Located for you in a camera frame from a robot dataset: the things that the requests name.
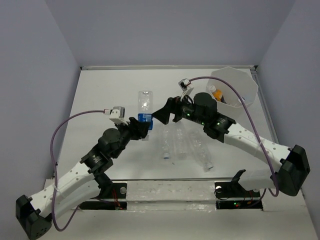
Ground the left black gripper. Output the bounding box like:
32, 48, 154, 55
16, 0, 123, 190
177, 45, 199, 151
111, 117, 151, 159

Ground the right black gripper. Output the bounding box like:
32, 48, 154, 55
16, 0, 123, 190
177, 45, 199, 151
152, 91, 207, 126

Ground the clear bottle white cap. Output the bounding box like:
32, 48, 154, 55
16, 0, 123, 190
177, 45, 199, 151
160, 127, 173, 160

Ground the blue label bottle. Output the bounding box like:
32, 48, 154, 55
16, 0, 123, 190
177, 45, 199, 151
137, 90, 154, 141

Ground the clear bottle grey cap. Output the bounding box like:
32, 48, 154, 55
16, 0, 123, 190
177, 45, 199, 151
174, 125, 189, 160

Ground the orange juice bottle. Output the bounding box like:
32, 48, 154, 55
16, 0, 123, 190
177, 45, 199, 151
209, 85, 226, 103

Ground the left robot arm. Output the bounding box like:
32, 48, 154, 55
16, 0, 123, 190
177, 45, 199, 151
15, 117, 150, 240

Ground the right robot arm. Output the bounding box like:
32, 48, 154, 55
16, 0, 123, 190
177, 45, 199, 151
152, 92, 310, 197

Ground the white plastic bin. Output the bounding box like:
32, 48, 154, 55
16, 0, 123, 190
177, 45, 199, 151
205, 66, 258, 120

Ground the clear bottle right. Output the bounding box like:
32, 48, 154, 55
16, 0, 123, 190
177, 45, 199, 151
188, 129, 214, 173

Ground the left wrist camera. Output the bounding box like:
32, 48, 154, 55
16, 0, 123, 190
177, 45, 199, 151
109, 106, 128, 126

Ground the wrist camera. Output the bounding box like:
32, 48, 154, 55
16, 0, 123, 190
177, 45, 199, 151
178, 78, 194, 102
109, 106, 128, 126

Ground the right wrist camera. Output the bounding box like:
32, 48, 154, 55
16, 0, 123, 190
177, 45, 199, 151
178, 78, 194, 102

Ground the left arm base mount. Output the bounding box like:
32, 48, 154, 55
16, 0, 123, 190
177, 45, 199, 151
79, 181, 128, 211

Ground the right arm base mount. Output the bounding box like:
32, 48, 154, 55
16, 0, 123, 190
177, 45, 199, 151
214, 181, 263, 210

